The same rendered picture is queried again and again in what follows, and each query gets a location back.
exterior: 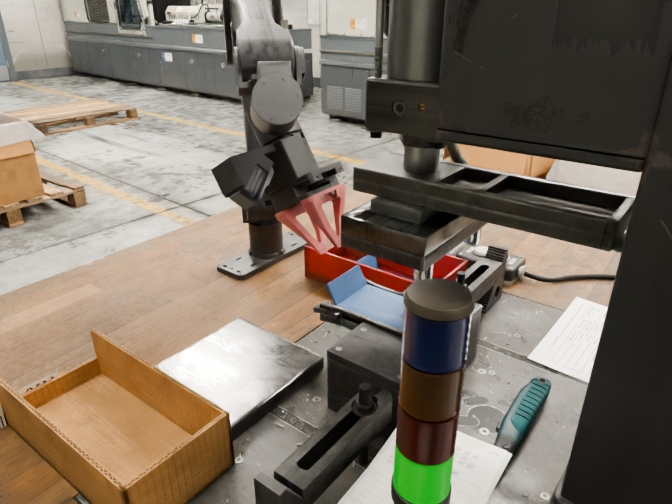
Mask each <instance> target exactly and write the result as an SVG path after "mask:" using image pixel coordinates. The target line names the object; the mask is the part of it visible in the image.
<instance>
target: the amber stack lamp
mask: <svg viewBox="0 0 672 504"><path fill-rule="evenodd" d="M465 364H466V362H465ZM465 364H464V365H463V366H462V367H461V368H459V369H457V370H455V371H452V372H448V373H430V372H426V371H422V370H419V369H417V368H415V367H413V366H411V365H410V364H409V363H407V362H406V361H405V359H404V358H403V356H402V353H401V365H400V380H399V395H398V400H399V403H400V405H401V407H402V408H403V409H404V411H406V412H407V413H408V414H409V415H411V416H413V417H415V418H417V419H420V420H424V421H430V422H439V421H444V420H448V419H450V418H452V417H454V416H455V415H456V414H457V413H458V412H459V410H460V407H461V399H462V392H463V384H464V376H465V373H464V372H465V368H466V365H465Z"/></svg>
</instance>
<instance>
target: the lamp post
mask: <svg viewBox="0 0 672 504"><path fill-rule="evenodd" d="M403 302H404V305H405V306H406V308H407V309H408V310H409V311H411V312H412V313H414V314H415V315H417V316H420V317H422V318H426V319H430V320H435V321H455V320H459V319H463V318H465V317H467V316H469V315H470V314H471V313H472V312H473V311H474V308H475V303H474V299H473V295H472V293H471V292H470V290H469V289H468V288H466V287H465V286H463V285H462V284H460V283H457V282H455V281H451V280H447V279H440V278H429V279H422V280H419V281H416V282H414V283H412V284H411V285H410V286H409V287H408V288H407V290H406V292H405V294H404V297H403ZM393 476H394V474H393V475H392V480H391V497H392V500H393V502H394V504H413V503H410V502H409V501H407V500H405V499H404V498H403V497H401V496H400V495H399V493H398V492H397V491H396V489H395V487H394V483H393ZM451 490H452V487H451V485H450V491H449V494H448V496H447V497H446V498H445V499H444V500H443V501H442V502H440V503H438V504H450V498H451Z"/></svg>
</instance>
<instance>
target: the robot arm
mask: <svg viewBox="0 0 672 504"><path fill-rule="evenodd" d="M222 8H223V23H224V36H225V49H226V59H227V65H233V59H234V72H235V78H236V80H237V91H238V96H241V100H242V108H243V120H244V132H245V145H246V152H244V153H241V154H237V155H234V156H231V157H229V158H227V159H226V160H224V161H223V162H222V163H220V164H219V165H217V166H216V167H214V168H213V169H211V171H212V173H213V175H214V178H215V180H216V182H217V184H218V186H219V188H220V190H221V192H222V194H223V196H224V197H225V198H228V197H229V198H230V200H232V201H233V202H235V203H236V204H237V205H239V206H240V207H241V209H242V219H243V223H248V228H249V241H250V246H249V247H248V250H246V251H244V252H242V253H240V254H238V255H235V256H233V257H231V258H229V259H227V260H225V261H222V262H220V263H218V264H217V265H216V266H217V271H218V272H220V273H222V274H225V275H227V276H229V277H232V278H234V279H237V280H246V279H248V278H249V277H251V276H253V275H255V274H257V273H259V272H261V271H263V270H265V269H267V268H269V267H271V266H273V265H275V264H277V263H278V262H280V261H282V260H284V259H286V258H288V257H290V256H292V255H294V254H296V253H298V252H300V251H302V250H304V246H305V245H306V246H311V247H312V248H313V249H314V250H316V251H317V252H318V253H319V254H320V255H321V254H324V253H325V252H327V251H328V247H327V240H326V237H327V238H328V239H329V240H330V241H331V243H332V244H333V245H334V246H335V247H336V248H337V249H338V248H340V247H342V246H341V215H342V214H344V207H345V194H346V187H345V184H344V183H342V184H340V182H339V180H338V177H337V175H336V174H337V173H340V172H342V171H345V169H344V167H343V164H342V162H341V161H338V162H335V163H332V164H330V165H327V166H325V167H322V168H319V166H318V164H317V162H316V159H315V157H314V155H313V153H312V151H311V148H310V146H309V144H308V142H307V140H306V137H305V135H304V133H303V132H301V131H302V128H301V126H300V124H299V122H298V120H297V119H298V117H299V115H300V113H301V111H302V108H303V104H304V96H303V92H302V86H303V85H302V80H303V79H304V77H305V74H306V63H305V52H304V48H303V47H298V46H293V40H292V37H291V35H290V32H289V30H288V29H283V28H282V27H281V0H222ZM231 23H232V24H231ZM231 34H232V37H231ZM232 47H233V51H232ZM338 184H340V185H338ZM336 185H337V186H336ZM328 201H332V203H333V211H334V219H335V227H336V233H335V232H334V230H333V229H332V227H331V225H330V224H329V221H328V219H327V217H326V215H325V213H324V210H323V208H322V204H324V203H326V202H328ZM305 212H306V213H307V214H308V216H309V218H310V220H311V222H312V225H313V227H314V229H315V232H316V236H317V239H318V241H317V240H316V239H315V238H314V237H313V236H312V235H311V234H310V233H309V232H308V231H307V230H306V229H305V227H304V226H303V225H302V224H301V223H300V222H299V221H298V220H297V219H296V216H298V215H300V214H302V213H305ZM282 223H283V224H284V225H285V226H287V227H288V228H289V229H291V230H292V231H293V232H285V233H283V230H282ZM294 232H295V233H294Z"/></svg>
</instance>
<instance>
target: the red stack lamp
mask: <svg viewBox="0 0 672 504"><path fill-rule="evenodd" d="M459 415H460V410H459V412H458V413H457V414H456V415H455V416H454V417H452V418H450V419H448V420H444V421H439V422H430V421H424V420H420V419H417V418H415V417H413V416H411V415H409V414H408V413H407V412H406V411H404V409H403V408H402V407H401V405H400V403H399V400H398V411H397V425H396V429H397V430H396V446H397V448H398V450H399V452H400V453H401V454H402V455H403V456H404V457H405V458H407V459H408V460H410V461H412V462H414V463H417V464H420V465H426V466H434V465H439V464H442V463H445V462H446V461H448V460H449V459H450V458H451V457H452V456H453V454H454V452H455V445H456V438H457V430H458V423H459Z"/></svg>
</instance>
